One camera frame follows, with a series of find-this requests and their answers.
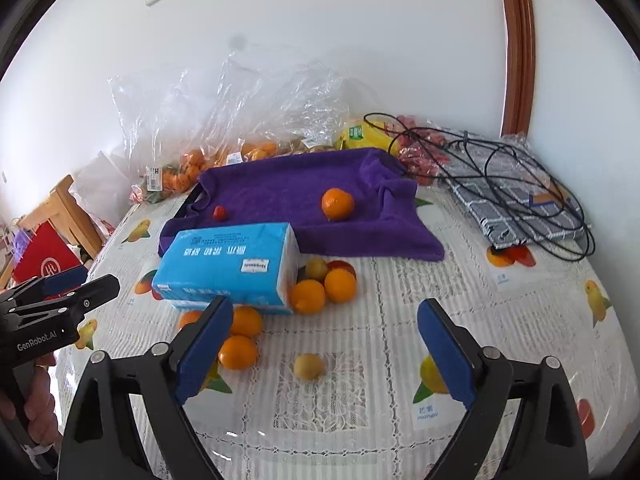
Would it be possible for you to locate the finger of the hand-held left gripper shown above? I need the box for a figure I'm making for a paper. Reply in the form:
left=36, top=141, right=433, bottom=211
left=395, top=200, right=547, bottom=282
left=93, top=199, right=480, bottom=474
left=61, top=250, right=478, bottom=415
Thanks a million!
left=0, top=265, right=90, bottom=306
left=0, top=274, right=122, bottom=333

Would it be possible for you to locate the black wire rack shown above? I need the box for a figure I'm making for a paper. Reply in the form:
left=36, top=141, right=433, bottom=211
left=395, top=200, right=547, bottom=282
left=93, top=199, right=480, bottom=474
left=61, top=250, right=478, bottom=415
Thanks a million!
left=363, top=112, right=597, bottom=262

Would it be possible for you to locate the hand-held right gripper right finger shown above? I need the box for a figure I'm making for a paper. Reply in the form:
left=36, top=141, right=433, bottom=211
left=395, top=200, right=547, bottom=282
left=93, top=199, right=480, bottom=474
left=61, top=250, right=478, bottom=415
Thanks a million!
left=417, top=298, right=591, bottom=480

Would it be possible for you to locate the clear bag of oranges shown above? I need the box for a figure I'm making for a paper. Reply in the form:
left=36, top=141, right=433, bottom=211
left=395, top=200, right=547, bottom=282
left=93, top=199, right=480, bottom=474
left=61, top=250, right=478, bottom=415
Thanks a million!
left=215, top=55, right=351, bottom=166

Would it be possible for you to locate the wooden chair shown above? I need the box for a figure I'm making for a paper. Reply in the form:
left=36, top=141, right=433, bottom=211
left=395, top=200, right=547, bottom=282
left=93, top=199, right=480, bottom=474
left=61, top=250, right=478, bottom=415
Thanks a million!
left=17, top=174, right=103, bottom=261

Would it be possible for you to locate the brown wooden door frame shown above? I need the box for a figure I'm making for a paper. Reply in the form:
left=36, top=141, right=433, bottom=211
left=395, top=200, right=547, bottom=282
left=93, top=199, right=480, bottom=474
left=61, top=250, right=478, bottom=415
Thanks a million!
left=495, top=0, right=538, bottom=136

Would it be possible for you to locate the grey checked cloth package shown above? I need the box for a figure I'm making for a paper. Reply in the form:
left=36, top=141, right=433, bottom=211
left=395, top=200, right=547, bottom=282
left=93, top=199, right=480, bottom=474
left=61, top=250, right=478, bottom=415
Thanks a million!
left=440, top=130, right=591, bottom=251

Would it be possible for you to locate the clear bag of red fruit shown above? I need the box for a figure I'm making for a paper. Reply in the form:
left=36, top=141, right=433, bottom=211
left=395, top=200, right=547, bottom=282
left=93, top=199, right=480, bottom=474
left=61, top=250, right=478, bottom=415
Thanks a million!
left=385, top=114, right=466, bottom=188

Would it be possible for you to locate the blue tissue pack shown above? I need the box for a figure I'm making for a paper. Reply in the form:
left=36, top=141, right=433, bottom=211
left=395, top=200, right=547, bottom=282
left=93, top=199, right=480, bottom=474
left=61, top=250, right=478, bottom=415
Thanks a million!
left=151, top=222, right=301, bottom=316

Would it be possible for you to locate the person's left hand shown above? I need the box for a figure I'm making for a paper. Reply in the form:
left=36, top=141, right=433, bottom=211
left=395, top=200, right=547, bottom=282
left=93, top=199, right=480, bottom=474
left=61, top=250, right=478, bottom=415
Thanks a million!
left=0, top=352, right=63, bottom=453

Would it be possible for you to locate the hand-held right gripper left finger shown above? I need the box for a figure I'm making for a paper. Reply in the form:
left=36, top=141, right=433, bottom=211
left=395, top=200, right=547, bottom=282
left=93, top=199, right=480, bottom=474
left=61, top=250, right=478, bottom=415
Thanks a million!
left=59, top=296, right=235, bottom=480

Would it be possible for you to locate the yellow packet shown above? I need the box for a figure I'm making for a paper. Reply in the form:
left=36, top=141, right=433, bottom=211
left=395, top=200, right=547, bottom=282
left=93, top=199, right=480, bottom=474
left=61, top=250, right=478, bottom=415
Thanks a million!
left=334, top=117, right=401, bottom=156

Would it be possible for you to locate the red paper bag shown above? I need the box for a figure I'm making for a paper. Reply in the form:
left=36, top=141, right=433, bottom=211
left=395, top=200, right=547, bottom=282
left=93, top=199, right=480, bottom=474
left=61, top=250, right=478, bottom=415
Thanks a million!
left=12, top=221, right=83, bottom=286

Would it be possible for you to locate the white plastic bag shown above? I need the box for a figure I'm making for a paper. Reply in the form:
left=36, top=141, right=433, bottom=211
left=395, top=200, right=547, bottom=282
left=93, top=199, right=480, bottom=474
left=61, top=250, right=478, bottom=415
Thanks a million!
left=67, top=150, right=136, bottom=231

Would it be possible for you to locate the purple towel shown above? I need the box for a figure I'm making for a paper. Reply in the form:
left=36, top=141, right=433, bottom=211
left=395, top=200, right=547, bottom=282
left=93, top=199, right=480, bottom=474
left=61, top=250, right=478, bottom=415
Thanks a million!
left=158, top=147, right=446, bottom=262

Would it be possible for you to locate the clear bag of leafy tangerines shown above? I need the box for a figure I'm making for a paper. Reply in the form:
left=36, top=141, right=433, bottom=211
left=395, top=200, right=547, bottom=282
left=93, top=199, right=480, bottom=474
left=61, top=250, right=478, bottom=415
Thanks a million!
left=109, top=72, right=226, bottom=206

